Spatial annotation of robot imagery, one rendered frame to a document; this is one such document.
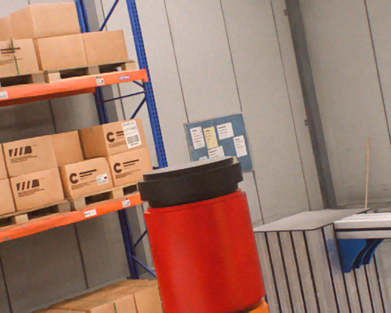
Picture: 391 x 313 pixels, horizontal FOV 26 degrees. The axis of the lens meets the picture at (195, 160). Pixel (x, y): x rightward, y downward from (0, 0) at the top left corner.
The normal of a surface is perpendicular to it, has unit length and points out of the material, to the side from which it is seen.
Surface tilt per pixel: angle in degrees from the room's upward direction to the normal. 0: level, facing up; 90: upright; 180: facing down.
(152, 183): 90
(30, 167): 93
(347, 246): 90
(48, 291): 90
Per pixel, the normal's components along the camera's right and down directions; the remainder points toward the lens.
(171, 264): -0.64, 0.17
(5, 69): 0.65, -0.04
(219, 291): 0.08, 0.04
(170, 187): -0.42, 0.13
